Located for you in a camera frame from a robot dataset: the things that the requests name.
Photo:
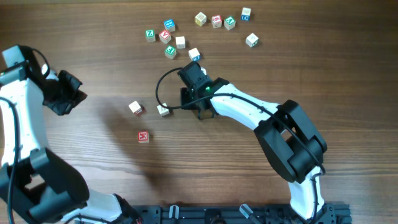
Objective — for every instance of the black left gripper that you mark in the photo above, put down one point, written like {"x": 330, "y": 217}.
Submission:
{"x": 64, "y": 95}

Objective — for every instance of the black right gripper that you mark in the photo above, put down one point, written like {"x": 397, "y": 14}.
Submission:
{"x": 189, "y": 99}

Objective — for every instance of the letter A wooden block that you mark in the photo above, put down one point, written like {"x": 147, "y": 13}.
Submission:
{"x": 163, "y": 110}

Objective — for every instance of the white block blue side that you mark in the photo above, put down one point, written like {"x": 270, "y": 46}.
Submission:
{"x": 194, "y": 54}

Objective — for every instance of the animal picture red block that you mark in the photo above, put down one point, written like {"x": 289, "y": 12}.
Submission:
{"x": 136, "y": 108}

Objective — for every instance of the red M letter block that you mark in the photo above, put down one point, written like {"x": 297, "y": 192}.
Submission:
{"x": 143, "y": 137}

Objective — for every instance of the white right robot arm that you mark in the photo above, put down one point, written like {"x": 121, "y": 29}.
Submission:
{"x": 293, "y": 146}

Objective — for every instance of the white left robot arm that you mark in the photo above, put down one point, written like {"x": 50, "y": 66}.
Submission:
{"x": 36, "y": 183}

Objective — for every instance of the green E letter block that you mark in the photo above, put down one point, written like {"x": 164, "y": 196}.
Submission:
{"x": 170, "y": 52}

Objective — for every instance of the plain top wooden block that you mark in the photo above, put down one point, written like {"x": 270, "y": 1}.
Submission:
{"x": 180, "y": 42}

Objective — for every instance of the red V letter block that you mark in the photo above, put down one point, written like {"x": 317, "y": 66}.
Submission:
{"x": 165, "y": 36}

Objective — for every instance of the green Z letter block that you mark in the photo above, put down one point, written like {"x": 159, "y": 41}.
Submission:
{"x": 150, "y": 35}

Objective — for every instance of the blue top wooden block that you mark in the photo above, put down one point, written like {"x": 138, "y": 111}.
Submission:
{"x": 169, "y": 25}

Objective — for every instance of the yellow sided wooden block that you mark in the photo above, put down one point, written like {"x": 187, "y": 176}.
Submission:
{"x": 200, "y": 19}

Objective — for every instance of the red 6 number block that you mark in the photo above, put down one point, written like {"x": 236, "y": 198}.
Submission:
{"x": 216, "y": 21}

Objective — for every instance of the white block green side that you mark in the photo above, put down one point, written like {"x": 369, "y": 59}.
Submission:
{"x": 252, "y": 40}

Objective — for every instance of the green N letter block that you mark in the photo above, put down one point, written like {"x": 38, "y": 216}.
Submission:
{"x": 229, "y": 22}

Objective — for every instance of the blue sided far block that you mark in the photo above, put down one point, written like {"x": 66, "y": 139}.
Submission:
{"x": 246, "y": 14}

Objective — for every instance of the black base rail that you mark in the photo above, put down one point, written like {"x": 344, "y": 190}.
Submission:
{"x": 269, "y": 214}

